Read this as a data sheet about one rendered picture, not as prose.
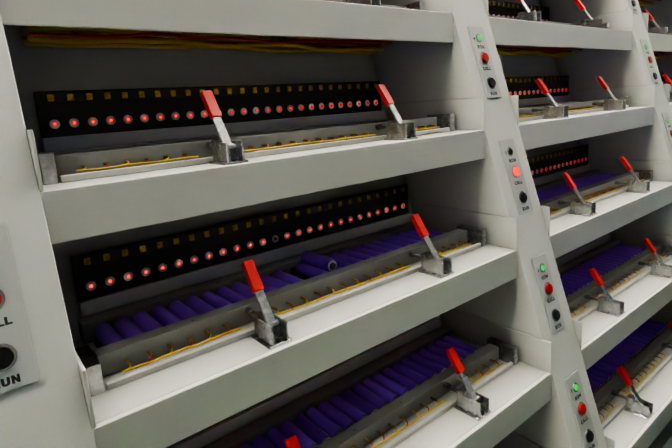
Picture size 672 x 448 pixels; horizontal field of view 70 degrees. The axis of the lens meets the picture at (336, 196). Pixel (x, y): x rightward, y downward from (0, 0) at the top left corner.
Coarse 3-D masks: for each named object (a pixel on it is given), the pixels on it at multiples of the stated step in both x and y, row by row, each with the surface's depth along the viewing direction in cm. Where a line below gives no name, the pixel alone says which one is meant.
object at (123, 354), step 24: (432, 240) 74; (456, 240) 77; (360, 264) 65; (384, 264) 67; (408, 264) 70; (288, 288) 58; (312, 288) 59; (336, 288) 62; (216, 312) 52; (240, 312) 53; (144, 336) 48; (168, 336) 49; (192, 336) 50; (216, 336) 50; (120, 360) 46; (144, 360) 47
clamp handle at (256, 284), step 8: (248, 264) 52; (248, 272) 51; (256, 272) 52; (248, 280) 51; (256, 280) 51; (256, 288) 51; (256, 296) 51; (264, 296) 51; (264, 304) 50; (264, 312) 50; (264, 320) 51; (272, 320) 50
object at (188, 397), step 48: (336, 240) 76; (480, 240) 77; (144, 288) 58; (384, 288) 62; (432, 288) 62; (480, 288) 69; (336, 336) 53; (384, 336) 57; (96, 384) 42; (144, 384) 44; (192, 384) 43; (240, 384) 46; (288, 384) 49; (96, 432) 38; (144, 432) 40; (192, 432) 43
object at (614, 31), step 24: (576, 0) 112; (504, 24) 85; (528, 24) 90; (552, 24) 95; (576, 24) 113; (600, 24) 110; (624, 24) 119; (504, 48) 103; (528, 48) 114; (552, 48) 115; (576, 48) 123; (600, 48) 109; (624, 48) 116
